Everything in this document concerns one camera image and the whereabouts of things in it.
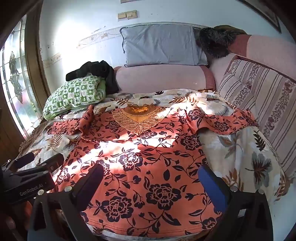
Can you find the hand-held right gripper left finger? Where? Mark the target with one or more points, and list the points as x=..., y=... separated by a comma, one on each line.
x=91, y=185

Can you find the cream light switch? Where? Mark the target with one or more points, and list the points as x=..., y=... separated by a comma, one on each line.
x=131, y=14
x=121, y=16

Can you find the green patterned pillow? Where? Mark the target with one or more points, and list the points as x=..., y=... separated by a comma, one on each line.
x=74, y=95

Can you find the dark furry blanket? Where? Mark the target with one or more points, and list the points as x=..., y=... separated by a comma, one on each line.
x=216, y=41

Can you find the grey pillow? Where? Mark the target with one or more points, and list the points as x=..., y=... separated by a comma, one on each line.
x=161, y=45

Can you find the olive cloth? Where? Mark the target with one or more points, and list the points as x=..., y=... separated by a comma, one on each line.
x=229, y=29

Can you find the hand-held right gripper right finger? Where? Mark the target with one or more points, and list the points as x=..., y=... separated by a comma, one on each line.
x=211, y=187

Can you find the stained glass window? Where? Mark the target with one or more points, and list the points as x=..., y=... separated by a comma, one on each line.
x=16, y=76

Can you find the leaf print blanket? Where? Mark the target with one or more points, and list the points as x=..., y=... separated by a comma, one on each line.
x=242, y=157

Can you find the striped floral cushion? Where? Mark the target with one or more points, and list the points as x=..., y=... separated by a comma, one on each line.
x=261, y=92

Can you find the black cloth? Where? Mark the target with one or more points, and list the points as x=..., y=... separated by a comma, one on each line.
x=97, y=68

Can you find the orange floral garment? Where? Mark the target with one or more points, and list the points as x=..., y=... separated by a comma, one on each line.
x=150, y=162

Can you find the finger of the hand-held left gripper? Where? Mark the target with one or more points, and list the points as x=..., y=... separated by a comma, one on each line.
x=52, y=162
x=23, y=160

